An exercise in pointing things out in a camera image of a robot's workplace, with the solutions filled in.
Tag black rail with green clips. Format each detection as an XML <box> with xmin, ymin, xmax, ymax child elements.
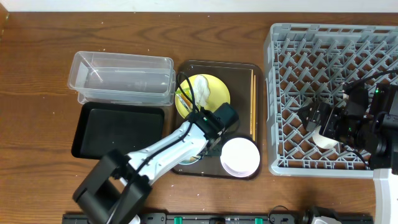
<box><xmin>62</xmin><ymin>207</ymin><xmax>374</xmax><ymax>224</ymax></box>

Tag yellow green snack wrapper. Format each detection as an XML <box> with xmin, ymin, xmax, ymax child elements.
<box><xmin>175</xmin><ymin>88</ymin><xmax>192</xmax><ymax>113</ymax></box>

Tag right wooden chopstick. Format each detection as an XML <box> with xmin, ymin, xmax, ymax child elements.
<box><xmin>252</xmin><ymin>75</ymin><xmax>256</xmax><ymax>142</ymax></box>

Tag left wooden chopstick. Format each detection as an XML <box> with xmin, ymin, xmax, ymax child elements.
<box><xmin>250</xmin><ymin>70</ymin><xmax>254</xmax><ymax>135</ymax></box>

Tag yellow plate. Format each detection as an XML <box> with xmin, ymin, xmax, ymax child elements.
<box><xmin>175</xmin><ymin>74</ymin><xmax>231</xmax><ymax>118</ymax></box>

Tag dark brown serving tray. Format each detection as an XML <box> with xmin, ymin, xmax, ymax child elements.
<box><xmin>172</xmin><ymin>60</ymin><xmax>262</xmax><ymax>179</ymax></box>

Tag grey dishwasher rack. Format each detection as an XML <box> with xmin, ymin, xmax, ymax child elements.
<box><xmin>264</xmin><ymin>23</ymin><xmax>397</xmax><ymax>179</ymax></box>

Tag white paper cup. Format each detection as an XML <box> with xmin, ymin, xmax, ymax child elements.
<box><xmin>312</xmin><ymin>126</ymin><xmax>338</xmax><ymax>149</ymax></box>

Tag clear plastic bin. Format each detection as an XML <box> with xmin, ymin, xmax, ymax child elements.
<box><xmin>68</xmin><ymin>51</ymin><xmax>175</xmax><ymax>106</ymax></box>

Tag light blue bowl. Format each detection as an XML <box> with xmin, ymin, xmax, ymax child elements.
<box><xmin>178</xmin><ymin>155</ymin><xmax>203</xmax><ymax>166</ymax></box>

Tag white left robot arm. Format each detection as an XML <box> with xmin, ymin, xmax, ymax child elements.
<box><xmin>73</xmin><ymin>110</ymin><xmax>229</xmax><ymax>223</ymax></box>

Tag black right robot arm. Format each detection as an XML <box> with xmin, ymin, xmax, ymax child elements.
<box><xmin>297</xmin><ymin>82</ymin><xmax>397</xmax><ymax>223</ymax></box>

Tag wooden chopstick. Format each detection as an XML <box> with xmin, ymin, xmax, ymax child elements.
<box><xmin>252</xmin><ymin>75</ymin><xmax>256</xmax><ymax>142</ymax></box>
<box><xmin>250</xmin><ymin>70</ymin><xmax>254</xmax><ymax>135</ymax></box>

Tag crumpled white napkin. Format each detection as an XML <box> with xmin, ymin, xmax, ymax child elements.
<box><xmin>193</xmin><ymin>75</ymin><xmax>210</xmax><ymax>107</ymax></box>

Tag black waste tray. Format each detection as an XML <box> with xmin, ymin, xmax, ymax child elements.
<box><xmin>71</xmin><ymin>102</ymin><xmax>164</xmax><ymax>159</ymax></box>

